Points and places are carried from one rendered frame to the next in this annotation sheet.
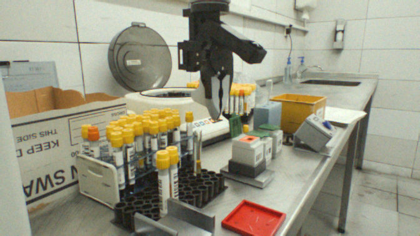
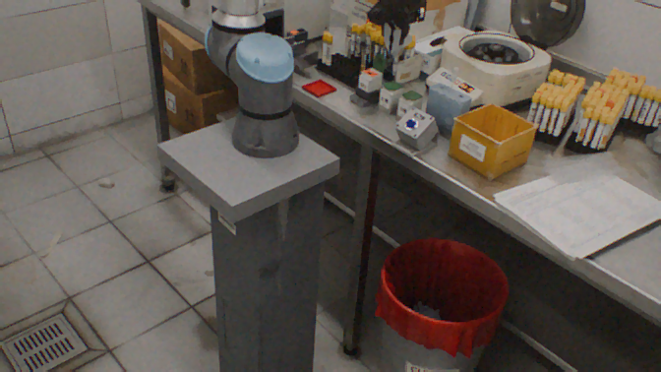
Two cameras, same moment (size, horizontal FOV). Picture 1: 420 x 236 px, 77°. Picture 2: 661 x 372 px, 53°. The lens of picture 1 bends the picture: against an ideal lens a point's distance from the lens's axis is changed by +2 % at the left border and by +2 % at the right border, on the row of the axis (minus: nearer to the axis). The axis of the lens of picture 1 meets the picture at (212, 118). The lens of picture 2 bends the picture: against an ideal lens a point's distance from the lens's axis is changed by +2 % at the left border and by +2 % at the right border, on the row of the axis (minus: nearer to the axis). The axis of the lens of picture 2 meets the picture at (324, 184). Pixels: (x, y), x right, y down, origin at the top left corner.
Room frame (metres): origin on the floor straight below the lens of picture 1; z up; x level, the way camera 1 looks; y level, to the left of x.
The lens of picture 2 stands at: (0.71, -1.61, 1.70)
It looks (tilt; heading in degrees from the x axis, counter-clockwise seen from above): 36 degrees down; 103
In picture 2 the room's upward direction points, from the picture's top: 4 degrees clockwise
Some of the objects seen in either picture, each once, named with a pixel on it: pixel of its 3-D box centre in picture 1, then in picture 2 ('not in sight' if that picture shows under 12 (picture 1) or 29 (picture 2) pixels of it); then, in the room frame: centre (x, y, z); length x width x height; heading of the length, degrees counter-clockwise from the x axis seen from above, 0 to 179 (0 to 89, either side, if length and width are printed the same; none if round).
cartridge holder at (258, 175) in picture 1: (247, 168); (369, 93); (0.46, -0.07, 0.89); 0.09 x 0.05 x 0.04; 55
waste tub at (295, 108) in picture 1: (297, 113); (491, 141); (0.79, -0.26, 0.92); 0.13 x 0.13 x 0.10; 53
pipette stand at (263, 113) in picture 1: (267, 123); (447, 109); (0.68, -0.15, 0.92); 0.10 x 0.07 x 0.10; 148
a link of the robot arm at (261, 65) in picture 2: not in sight; (264, 71); (0.29, -0.41, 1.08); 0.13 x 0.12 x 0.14; 136
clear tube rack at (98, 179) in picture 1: (145, 159); (383, 57); (0.46, 0.13, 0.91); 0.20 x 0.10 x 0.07; 146
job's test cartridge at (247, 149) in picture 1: (247, 154); (370, 84); (0.46, -0.07, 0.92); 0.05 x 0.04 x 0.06; 55
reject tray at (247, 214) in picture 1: (254, 220); (319, 88); (0.33, -0.06, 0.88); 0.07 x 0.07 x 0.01; 56
